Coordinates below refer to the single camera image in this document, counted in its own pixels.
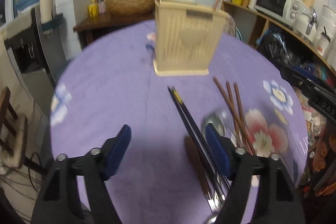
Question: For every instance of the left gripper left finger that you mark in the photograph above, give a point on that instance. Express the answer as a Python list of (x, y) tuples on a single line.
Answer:
[(59, 201)]

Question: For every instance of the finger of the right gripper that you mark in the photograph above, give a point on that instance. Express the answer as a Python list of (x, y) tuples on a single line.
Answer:
[(321, 96)]

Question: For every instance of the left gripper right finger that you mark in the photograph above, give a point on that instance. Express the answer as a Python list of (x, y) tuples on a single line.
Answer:
[(277, 200)]

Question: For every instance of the steel spoon wooden handle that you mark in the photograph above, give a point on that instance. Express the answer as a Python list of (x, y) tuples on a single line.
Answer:
[(207, 184)]

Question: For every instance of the black chopstick gold band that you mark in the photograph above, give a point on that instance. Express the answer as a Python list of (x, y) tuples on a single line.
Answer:
[(195, 133)]

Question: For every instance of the small steel spoon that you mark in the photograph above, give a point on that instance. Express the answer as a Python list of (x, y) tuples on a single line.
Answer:
[(217, 123)]

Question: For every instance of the person's right hand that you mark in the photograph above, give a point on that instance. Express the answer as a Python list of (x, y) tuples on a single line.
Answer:
[(326, 144)]

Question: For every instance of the white tumbler black lid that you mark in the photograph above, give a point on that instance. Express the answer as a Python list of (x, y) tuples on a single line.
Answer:
[(324, 43)]

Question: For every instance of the black plastic bag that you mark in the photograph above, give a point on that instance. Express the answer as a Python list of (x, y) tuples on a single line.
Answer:
[(272, 45)]

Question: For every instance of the white electric kettle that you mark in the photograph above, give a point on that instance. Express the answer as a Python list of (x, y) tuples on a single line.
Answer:
[(305, 25)]

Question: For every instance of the small dark wooden stool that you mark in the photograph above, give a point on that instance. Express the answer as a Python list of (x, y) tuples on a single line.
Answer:
[(13, 146)]

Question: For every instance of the white microwave oven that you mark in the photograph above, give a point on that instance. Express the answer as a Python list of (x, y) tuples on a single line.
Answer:
[(284, 11)]

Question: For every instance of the floral cushioned chair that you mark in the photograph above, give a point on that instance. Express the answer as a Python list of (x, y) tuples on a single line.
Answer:
[(231, 29)]

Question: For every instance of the purple floral tablecloth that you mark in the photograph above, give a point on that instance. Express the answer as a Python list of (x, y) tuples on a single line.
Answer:
[(112, 82)]

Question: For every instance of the cream heart utensil holder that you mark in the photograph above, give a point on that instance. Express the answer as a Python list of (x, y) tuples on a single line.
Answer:
[(186, 39)]

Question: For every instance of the grey water dispenser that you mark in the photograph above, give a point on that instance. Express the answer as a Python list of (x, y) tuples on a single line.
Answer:
[(37, 46)]

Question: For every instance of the dark wooden sink counter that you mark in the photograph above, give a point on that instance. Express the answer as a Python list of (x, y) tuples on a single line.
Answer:
[(91, 29)]

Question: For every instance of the yellow mug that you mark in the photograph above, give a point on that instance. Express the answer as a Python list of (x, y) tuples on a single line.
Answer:
[(93, 10)]

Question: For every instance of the white paper cup tube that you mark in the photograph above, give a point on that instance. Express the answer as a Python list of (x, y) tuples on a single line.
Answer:
[(46, 8)]

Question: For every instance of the woven basin sink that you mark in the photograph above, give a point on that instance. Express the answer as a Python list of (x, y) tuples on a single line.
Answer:
[(130, 7)]

